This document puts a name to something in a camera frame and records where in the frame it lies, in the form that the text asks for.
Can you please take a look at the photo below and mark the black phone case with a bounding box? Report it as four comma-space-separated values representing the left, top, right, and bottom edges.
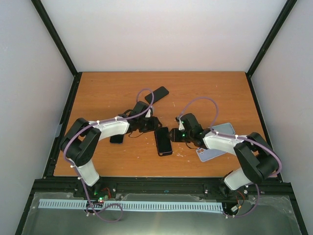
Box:
154, 129, 173, 157

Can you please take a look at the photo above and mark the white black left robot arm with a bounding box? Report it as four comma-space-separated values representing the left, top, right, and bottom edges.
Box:
60, 101, 162, 197

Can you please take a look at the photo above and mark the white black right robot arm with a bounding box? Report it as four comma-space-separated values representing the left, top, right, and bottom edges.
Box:
168, 113, 282, 191

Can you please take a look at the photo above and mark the lavender phone case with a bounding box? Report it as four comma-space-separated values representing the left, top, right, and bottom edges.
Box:
196, 148, 226, 162

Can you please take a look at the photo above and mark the blue phone black screen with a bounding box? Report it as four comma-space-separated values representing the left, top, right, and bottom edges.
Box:
110, 135, 124, 144

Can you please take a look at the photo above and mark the light blue phone case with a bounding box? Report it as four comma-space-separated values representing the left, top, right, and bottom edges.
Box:
212, 122, 235, 135

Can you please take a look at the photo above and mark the black phone on table top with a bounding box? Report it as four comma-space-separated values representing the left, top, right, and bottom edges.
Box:
145, 86, 169, 104

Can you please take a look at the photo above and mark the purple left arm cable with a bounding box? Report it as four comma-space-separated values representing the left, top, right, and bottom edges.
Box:
63, 87, 155, 194

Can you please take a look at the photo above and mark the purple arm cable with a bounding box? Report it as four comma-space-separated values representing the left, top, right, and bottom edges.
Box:
63, 87, 155, 194
179, 96, 283, 177

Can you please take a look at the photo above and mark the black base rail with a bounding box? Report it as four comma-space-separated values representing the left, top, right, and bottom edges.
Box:
73, 176, 245, 202

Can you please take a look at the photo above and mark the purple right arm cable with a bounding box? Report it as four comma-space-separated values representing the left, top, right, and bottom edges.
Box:
179, 96, 283, 177

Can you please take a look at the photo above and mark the light blue cable duct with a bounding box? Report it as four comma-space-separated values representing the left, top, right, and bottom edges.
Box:
38, 199, 223, 213

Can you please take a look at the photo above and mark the black left frame post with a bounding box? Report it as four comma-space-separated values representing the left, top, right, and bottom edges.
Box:
31, 0, 79, 78

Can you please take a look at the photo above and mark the black frame post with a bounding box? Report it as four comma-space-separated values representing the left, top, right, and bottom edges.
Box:
246, 0, 298, 76
31, 0, 79, 78

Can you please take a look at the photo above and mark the black right frame post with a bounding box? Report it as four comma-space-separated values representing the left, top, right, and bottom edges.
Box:
246, 0, 298, 76

